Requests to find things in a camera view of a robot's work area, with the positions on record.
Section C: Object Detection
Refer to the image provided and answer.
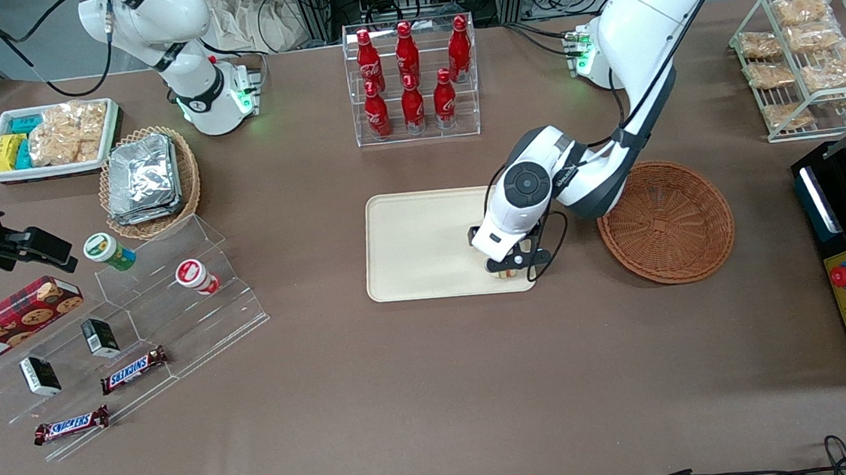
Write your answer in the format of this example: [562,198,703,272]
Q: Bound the cream plastic tray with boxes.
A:
[358,181,541,305]

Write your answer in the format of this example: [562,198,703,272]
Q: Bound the foil wrapped sandwich pack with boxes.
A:
[105,132,181,218]
[108,197,186,228]

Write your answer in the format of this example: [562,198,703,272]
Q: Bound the empty brown wicker basket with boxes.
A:
[592,154,740,291]

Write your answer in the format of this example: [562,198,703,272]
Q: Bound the wicker basket with foil packs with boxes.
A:
[93,123,207,244]

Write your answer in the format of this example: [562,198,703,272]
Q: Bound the green lidded yogurt cup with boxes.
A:
[81,229,138,276]

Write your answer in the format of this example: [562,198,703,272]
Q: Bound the red tartan cookie box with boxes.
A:
[0,272,90,372]

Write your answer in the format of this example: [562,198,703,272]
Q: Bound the yellow snack pack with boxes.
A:
[0,132,31,174]

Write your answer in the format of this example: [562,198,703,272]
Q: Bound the small black carton box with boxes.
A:
[18,354,64,400]
[80,315,122,361]

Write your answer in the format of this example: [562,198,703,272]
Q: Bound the large clear bag fried snacks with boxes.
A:
[26,98,113,168]

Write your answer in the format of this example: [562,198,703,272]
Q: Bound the clear acrylic bottle rack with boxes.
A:
[340,12,485,151]

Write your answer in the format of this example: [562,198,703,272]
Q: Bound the red cola bottle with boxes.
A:
[445,14,475,84]
[354,27,387,94]
[361,78,394,142]
[392,20,423,87]
[431,67,461,131]
[399,72,429,136]

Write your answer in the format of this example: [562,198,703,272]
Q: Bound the clear acrylic stepped display stand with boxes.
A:
[0,209,281,468]

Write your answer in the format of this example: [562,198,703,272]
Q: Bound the Snickers chocolate bar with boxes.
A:
[96,344,172,397]
[31,403,113,448]

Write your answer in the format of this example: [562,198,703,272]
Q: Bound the red lidded yogurt cup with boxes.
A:
[173,257,222,298]

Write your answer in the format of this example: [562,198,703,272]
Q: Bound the clear bag of fried snacks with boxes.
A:
[743,59,794,91]
[797,56,846,95]
[784,19,844,56]
[761,99,816,133]
[737,27,784,62]
[770,0,834,29]

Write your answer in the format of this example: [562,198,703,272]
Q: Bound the beige crumpled plastic bag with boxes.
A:
[206,0,320,59]

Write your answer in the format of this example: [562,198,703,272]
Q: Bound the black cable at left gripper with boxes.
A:
[525,209,574,283]

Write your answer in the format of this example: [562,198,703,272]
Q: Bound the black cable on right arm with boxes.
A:
[0,0,120,105]

